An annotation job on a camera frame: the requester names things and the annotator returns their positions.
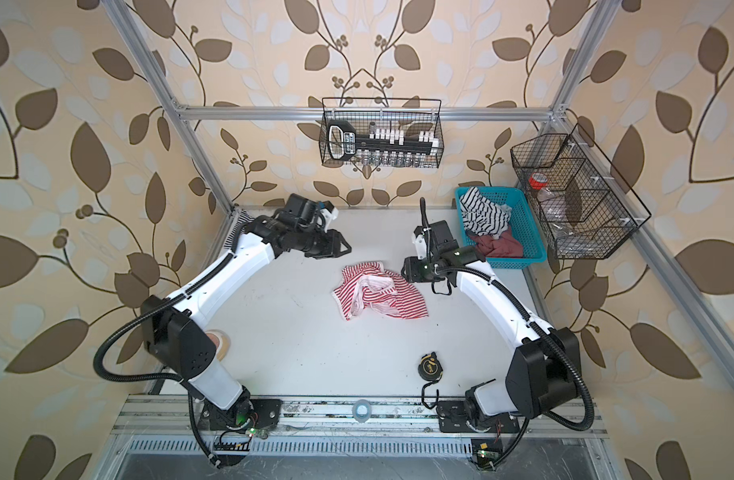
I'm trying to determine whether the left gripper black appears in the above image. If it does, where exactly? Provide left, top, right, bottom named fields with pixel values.
left=291, top=226, right=352, bottom=255

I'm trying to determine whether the red white striped tank top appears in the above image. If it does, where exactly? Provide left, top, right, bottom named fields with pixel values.
left=332, top=261, right=428, bottom=321

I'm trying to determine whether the blue white striped tank top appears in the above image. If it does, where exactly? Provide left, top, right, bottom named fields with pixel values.
left=222, top=209, right=254, bottom=252

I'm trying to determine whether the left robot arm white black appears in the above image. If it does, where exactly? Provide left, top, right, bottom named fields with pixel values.
left=93, top=194, right=351, bottom=428

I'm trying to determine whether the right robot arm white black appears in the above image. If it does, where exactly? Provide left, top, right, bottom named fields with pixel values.
left=401, top=217, right=595, bottom=431

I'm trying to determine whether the black white striped tank top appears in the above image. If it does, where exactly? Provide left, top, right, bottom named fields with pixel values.
left=458, top=187, right=512, bottom=239

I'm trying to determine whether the maroon tank top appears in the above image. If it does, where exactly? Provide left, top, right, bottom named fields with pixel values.
left=466, top=227, right=524, bottom=258

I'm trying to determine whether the teal plastic basket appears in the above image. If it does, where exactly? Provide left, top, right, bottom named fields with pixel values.
left=455, top=186, right=547, bottom=270

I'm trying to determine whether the black white tool rack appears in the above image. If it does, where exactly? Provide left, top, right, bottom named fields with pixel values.
left=319, top=120, right=443, bottom=163

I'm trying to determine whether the red cap plastic bottle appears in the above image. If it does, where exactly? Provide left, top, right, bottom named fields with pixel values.
left=528, top=172, right=567, bottom=222

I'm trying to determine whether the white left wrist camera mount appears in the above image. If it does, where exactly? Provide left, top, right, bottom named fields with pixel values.
left=318, top=202, right=339, bottom=231

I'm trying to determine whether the black wire basket back wall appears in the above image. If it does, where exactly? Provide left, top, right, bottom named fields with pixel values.
left=318, top=95, right=445, bottom=169

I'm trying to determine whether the black wire basket wall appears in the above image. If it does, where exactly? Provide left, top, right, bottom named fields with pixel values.
left=318, top=95, right=445, bottom=169
left=510, top=124, right=651, bottom=260

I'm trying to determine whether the black wire basket right wall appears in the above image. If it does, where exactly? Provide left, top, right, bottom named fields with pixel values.
left=510, top=124, right=651, bottom=260

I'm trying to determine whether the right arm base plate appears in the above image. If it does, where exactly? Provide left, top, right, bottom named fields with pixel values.
left=435, top=400, right=520, bottom=434

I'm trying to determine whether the small tape roll on rail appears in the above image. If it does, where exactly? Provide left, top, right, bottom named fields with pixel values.
left=352, top=399, right=372, bottom=423

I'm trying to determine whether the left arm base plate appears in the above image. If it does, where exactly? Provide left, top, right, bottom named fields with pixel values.
left=203, top=398, right=283, bottom=431

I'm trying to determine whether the aluminium front rail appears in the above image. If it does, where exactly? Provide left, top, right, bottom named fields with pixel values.
left=111, top=395, right=608, bottom=438

